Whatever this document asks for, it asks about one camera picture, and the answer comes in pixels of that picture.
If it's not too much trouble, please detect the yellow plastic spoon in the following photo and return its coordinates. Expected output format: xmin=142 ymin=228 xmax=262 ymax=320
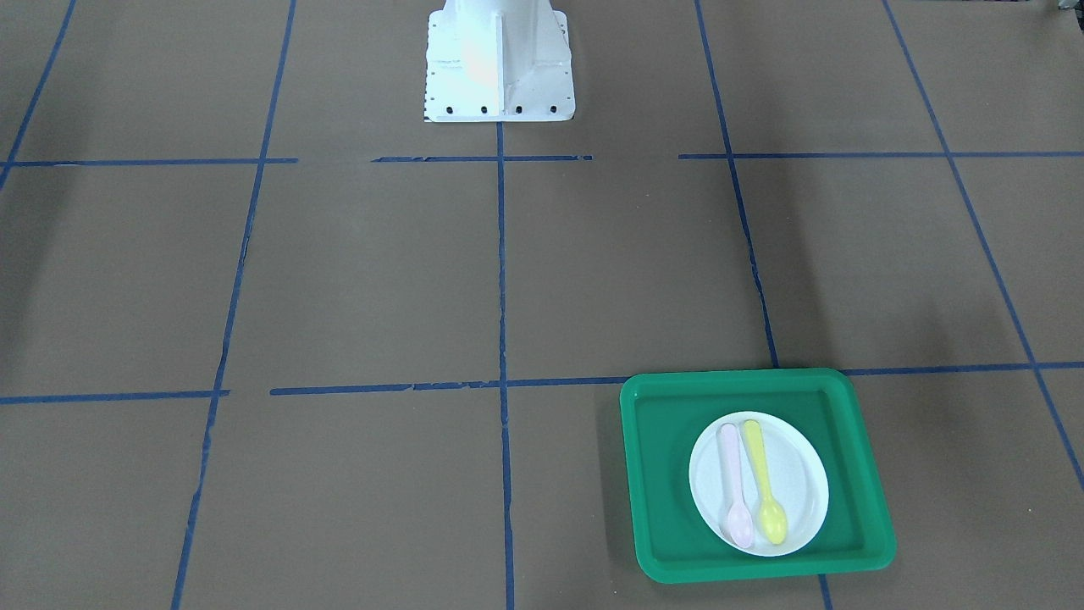
xmin=743 ymin=419 xmax=788 ymax=546

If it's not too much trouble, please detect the white round plate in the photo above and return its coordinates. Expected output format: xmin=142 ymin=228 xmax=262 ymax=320
xmin=689 ymin=412 xmax=830 ymax=558

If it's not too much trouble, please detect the green plastic tray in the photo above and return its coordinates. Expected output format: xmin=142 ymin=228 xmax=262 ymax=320
xmin=620 ymin=368 xmax=898 ymax=585

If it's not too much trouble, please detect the pink plastic spoon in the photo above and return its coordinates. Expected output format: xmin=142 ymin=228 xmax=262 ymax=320
xmin=717 ymin=424 xmax=754 ymax=549

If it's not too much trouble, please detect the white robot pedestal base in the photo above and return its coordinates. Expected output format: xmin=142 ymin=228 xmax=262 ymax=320
xmin=423 ymin=1 xmax=577 ymax=124

